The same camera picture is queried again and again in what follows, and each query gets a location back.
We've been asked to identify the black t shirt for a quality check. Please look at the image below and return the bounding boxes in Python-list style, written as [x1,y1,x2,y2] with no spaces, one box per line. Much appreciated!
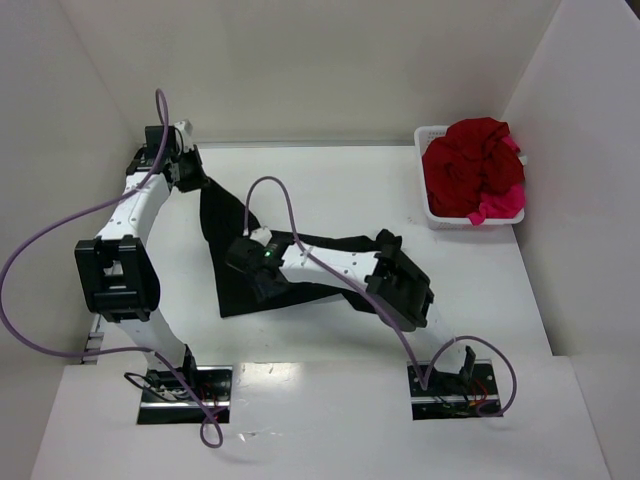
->
[198,177,406,319]

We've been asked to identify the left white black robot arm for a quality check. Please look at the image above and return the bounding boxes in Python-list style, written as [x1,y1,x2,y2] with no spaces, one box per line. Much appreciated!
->
[74,120,208,390]

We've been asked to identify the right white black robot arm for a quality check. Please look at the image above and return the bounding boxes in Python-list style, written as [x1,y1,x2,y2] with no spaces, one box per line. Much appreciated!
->
[226,229,476,394]

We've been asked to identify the white plastic basket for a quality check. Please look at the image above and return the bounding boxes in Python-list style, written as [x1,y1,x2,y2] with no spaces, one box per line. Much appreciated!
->
[413,123,527,232]

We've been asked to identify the dark red t shirt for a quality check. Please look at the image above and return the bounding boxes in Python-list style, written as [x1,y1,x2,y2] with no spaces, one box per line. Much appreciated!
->
[422,117,526,219]

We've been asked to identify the pink t shirt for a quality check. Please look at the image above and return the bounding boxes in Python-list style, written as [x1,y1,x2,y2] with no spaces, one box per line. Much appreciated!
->
[467,134,526,226]

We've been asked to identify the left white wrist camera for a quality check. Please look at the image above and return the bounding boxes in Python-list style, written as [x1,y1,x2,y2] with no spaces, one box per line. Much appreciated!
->
[170,119,195,154]

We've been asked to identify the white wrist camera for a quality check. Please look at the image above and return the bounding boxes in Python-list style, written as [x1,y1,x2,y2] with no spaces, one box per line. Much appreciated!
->
[243,227,272,246]
[170,119,195,154]

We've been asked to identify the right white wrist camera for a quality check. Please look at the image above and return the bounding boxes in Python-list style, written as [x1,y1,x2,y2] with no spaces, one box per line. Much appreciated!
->
[243,227,272,246]

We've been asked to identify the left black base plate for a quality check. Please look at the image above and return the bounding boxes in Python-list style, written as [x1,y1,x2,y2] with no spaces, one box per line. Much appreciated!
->
[124,366,233,425]

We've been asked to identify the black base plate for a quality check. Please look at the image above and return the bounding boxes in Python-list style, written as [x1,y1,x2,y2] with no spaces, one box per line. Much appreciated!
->
[124,366,233,425]
[407,360,501,421]

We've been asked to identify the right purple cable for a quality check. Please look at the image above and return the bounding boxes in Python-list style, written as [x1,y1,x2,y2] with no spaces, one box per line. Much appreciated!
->
[244,175,519,417]

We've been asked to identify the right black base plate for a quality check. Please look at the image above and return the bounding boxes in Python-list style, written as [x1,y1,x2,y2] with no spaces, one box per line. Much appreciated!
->
[407,360,501,421]

